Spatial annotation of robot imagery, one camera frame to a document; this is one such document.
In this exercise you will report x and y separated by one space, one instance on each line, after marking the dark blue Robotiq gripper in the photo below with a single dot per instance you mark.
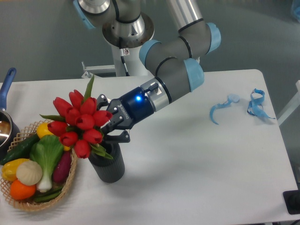
126 111

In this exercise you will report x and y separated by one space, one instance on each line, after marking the red tulip bouquet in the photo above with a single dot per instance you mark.
78 124

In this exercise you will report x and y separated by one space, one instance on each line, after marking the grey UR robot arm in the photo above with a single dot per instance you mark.
124 25

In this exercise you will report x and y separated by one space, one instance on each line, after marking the dark grey ribbed vase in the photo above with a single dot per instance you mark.
109 170

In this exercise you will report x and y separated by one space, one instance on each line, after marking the yellow squash toy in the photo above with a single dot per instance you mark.
43 130

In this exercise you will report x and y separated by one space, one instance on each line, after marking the green bok choy toy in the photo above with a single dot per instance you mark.
47 153

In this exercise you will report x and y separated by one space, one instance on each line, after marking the purple sweet potato toy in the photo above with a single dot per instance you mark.
62 169

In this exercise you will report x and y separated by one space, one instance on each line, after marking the woven wicker basket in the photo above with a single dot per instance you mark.
30 205

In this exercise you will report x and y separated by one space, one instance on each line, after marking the green cucumber toy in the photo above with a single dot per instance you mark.
21 150

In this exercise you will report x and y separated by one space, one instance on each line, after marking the cream steamed bun toy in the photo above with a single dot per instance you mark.
29 173

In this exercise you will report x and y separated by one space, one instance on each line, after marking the green bean pods toy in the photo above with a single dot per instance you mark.
48 196

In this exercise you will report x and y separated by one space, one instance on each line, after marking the yellow bell pepper toy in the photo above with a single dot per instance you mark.
9 169

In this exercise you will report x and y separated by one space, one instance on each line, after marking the orange fruit toy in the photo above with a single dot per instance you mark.
19 191

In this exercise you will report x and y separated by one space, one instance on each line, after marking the blue ribbon strip left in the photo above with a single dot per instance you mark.
231 98

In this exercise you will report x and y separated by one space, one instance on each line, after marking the blue ribbon strip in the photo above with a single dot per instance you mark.
231 98
255 105

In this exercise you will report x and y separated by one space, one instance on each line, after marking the blue ribbon strip right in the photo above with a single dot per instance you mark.
255 105

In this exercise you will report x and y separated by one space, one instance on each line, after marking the black device at edge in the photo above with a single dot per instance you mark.
292 201

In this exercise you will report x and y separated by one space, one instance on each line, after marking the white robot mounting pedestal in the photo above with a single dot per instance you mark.
130 62

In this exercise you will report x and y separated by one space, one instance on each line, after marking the blue handled saucepan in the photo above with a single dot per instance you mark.
8 129

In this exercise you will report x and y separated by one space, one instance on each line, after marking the white frame leg right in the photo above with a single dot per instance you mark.
290 107

